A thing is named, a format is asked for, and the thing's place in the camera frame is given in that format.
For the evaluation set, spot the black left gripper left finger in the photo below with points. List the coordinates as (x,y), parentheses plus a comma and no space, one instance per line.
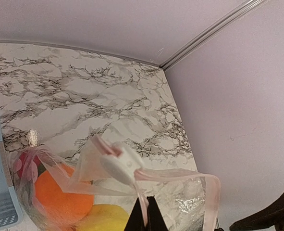
(135,222)

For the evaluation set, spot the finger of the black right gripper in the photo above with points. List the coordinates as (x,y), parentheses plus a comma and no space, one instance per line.
(273,215)

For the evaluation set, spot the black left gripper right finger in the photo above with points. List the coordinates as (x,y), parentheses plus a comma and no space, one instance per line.
(155,219)

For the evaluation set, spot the yellow toy lemon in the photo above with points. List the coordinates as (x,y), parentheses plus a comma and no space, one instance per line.
(104,217)

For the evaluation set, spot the clear zip top bag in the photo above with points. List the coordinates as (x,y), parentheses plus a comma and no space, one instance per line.
(188,200)

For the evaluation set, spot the white bag zipper slider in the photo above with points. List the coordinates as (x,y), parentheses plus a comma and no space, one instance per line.
(121,163)

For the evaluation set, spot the orange toy fruit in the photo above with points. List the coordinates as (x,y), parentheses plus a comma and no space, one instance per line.
(60,208)

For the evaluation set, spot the red toy strawberry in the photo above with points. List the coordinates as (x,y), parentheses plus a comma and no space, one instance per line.
(20,163)

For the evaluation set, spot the right aluminium frame post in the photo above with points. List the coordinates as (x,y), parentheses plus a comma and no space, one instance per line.
(210,32)

